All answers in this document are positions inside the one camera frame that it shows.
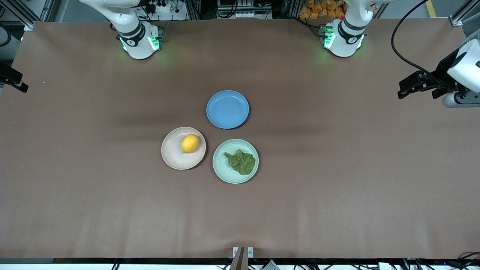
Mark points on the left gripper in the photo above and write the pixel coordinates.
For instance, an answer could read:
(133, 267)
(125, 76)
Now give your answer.
(441, 76)

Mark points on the yellow lemon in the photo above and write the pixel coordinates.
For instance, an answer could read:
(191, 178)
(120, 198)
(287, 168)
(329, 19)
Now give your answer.
(190, 143)

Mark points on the green lettuce leaf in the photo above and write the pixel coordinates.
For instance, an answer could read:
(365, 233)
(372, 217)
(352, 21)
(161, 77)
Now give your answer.
(242, 163)

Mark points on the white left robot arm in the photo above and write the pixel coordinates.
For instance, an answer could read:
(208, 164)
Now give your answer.
(347, 37)

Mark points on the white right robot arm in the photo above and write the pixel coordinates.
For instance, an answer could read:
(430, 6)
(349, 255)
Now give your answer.
(135, 33)

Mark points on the orange snack bag pile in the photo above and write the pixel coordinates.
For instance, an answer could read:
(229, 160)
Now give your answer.
(318, 9)

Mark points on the brown table cover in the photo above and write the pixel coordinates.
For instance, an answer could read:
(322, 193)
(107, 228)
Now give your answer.
(112, 206)

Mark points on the white power strip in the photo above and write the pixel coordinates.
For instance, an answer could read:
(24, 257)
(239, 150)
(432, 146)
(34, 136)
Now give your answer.
(165, 8)

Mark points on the beige plate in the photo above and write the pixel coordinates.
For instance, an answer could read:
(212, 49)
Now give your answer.
(174, 153)

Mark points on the blue plate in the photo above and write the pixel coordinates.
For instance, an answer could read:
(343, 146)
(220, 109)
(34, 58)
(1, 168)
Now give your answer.
(227, 109)

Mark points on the green plate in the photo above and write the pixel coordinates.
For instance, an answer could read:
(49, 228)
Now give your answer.
(225, 170)

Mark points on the aluminium frame post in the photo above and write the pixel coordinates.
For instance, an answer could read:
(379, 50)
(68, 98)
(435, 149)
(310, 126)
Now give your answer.
(455, 21)
(30, 26)

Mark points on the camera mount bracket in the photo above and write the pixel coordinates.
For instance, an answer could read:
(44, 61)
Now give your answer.
(242, 258)

